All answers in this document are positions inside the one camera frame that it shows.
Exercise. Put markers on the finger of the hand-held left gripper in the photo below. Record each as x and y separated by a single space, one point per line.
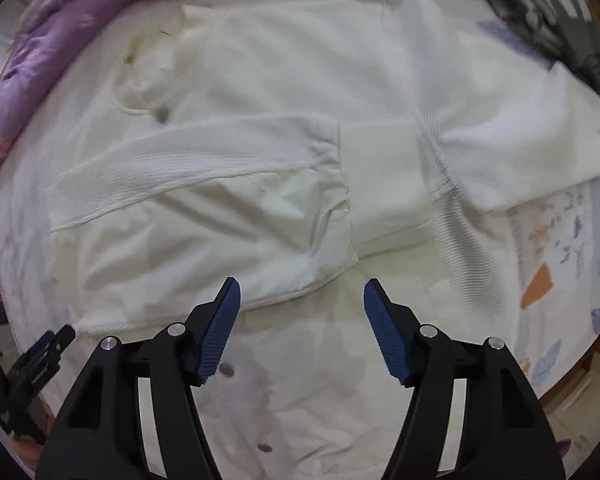
45 347

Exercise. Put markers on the black white checkered cloth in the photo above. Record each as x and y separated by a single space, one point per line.
540 5

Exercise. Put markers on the white printed bed sheet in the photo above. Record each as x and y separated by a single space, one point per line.
320 410

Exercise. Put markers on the white knit sweater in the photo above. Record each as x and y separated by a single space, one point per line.
260 150

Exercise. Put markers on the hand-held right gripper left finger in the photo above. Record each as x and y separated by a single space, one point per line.
221 327

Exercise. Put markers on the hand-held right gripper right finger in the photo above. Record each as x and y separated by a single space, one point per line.
384 332

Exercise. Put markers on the purple floral quilt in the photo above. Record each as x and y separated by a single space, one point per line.
35 45

